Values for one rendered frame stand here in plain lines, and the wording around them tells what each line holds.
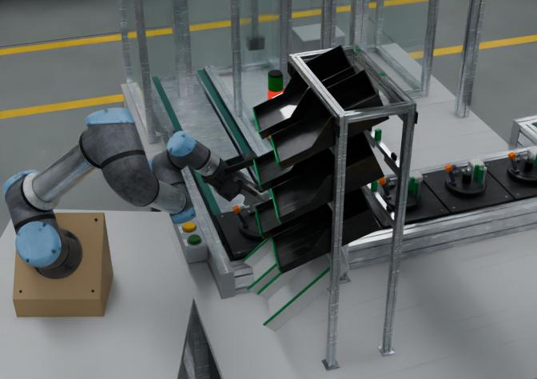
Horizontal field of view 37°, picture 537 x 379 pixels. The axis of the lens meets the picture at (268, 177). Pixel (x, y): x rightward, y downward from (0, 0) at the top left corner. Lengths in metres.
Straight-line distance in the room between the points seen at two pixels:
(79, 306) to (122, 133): 0.68
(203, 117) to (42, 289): 1.16
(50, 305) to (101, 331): 0.18
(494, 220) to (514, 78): 3.17
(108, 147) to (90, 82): 3.78
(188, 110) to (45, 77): 2.66
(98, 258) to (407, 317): 0.94
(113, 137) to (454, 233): 1.24
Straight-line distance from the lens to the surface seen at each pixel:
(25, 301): 2.53
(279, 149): 1.98
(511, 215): 2.82
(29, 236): 2.30
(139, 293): 2.58
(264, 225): 2.25
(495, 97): 5.60
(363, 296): 2.54
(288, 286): 2.27
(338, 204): 1.95
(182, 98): 3.50
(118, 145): 2.01
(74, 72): 5.96
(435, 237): 2.71
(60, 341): 2.47
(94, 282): 2.48
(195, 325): 2.77
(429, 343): 2.42
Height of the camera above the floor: 2.55
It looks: 34 degrees down
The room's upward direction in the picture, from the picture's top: 1 degrees counter-clockwise
